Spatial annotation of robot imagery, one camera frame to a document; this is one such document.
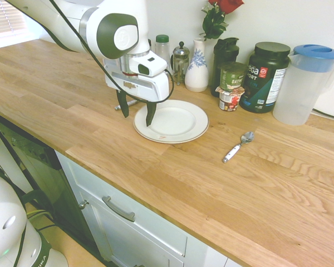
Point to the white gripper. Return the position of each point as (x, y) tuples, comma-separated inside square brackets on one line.
[(153, 89)]

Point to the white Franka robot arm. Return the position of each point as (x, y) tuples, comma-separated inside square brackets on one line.
[(119, 33)]

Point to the white plate with gold rim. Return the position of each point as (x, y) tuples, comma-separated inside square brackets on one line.
[(178, 119)]

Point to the glass French press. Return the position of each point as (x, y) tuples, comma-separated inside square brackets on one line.
[(181, 64)]

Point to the clear bottle with green lid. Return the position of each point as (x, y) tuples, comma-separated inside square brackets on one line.
[(162, 50)]

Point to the white vase with blue print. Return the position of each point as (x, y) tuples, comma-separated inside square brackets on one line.
[(196, 75)]

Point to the red and white yogurt cup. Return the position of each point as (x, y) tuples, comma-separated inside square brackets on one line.
[(229, 100)]

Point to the green oatmeal cup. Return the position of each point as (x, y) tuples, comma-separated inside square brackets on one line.
[(233, 76)]

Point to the black shaker bottle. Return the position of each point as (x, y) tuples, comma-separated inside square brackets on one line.
[(225, 53)]

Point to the silver cabinet knob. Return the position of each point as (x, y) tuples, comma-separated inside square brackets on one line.
[(83, 204)]

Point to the dark appliance front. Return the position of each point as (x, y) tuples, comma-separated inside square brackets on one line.
[(39, 158)]

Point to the red roses with green leaves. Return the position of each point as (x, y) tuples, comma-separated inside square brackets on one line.
[(214, 22)]

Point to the white cabinet drawer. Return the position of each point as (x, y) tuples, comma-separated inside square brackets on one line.
[(144, 231)]

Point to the black protein powder tub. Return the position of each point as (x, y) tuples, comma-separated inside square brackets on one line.
[(263, 69)]

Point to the clear pitcher with blue lid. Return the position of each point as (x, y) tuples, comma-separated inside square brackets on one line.
[(297, 91)]

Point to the white window blinds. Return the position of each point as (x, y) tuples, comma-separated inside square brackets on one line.
[(0, 16)]

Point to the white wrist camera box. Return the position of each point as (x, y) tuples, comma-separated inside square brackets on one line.
[(151, 66)]

